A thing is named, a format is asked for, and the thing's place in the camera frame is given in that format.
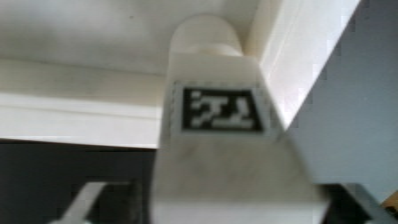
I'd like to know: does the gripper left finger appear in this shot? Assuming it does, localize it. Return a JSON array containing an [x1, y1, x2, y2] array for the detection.
[[50, 181, 140, 224]]

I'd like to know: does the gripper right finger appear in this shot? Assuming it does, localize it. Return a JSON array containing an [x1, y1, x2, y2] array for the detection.
[[343, 183, 398, 224]]

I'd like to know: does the white table leg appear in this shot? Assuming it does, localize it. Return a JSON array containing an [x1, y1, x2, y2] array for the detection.
[[149, 15, 329, 224]]

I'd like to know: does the white square table top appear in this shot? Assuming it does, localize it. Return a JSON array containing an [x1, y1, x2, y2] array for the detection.
[[0, 0, 363, 148]]

